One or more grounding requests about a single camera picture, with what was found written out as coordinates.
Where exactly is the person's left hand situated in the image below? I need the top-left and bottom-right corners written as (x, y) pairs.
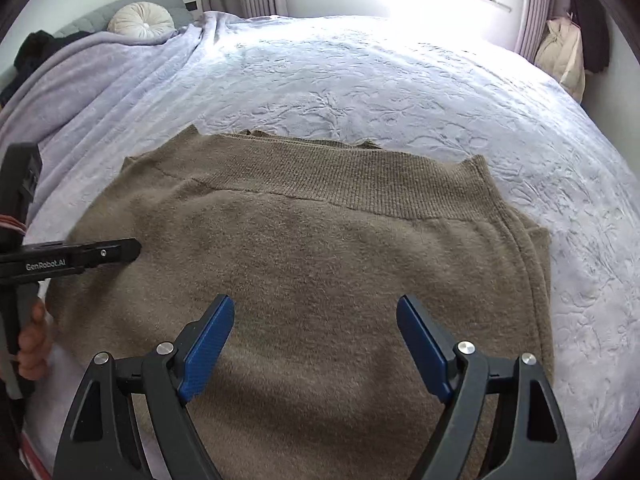
top-left (15, 300), bottom-right (53, 382)

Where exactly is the dark clothing pile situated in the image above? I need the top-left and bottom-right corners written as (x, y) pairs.
top-left (0, 30), bottom-right (93, 106)

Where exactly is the lavender fleece blanket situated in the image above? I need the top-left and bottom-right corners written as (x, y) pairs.
top-left (0, 10), bottom-right (241, 241)

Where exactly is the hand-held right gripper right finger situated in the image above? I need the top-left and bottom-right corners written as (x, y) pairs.
top-left (396, 294), bottom-right (578, 480)

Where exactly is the black hanging garment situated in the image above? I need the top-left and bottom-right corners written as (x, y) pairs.
top-left (565, 0), bottom-right (611, 73)

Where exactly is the round cream pillow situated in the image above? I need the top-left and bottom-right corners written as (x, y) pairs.
top-left (107, 2), bottom-right (176, 41)

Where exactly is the brown knitted sweater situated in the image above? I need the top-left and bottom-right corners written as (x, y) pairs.
top-left (47, 125), bottom-right (556, 480)

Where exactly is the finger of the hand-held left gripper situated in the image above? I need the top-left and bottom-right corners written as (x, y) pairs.
top-left (82, 238), bottom-right (142, 273)

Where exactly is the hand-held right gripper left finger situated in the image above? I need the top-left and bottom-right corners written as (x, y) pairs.
top-left (55, 294), bottom-right (236, 480)

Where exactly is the beige hanging jacket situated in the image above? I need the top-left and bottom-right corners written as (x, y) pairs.
top-left (535, 16), bottom-right (586, 103)

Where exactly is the white embossed bed quilt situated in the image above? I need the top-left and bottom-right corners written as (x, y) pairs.
top-left (20, 12), bottom-right (640, 480)

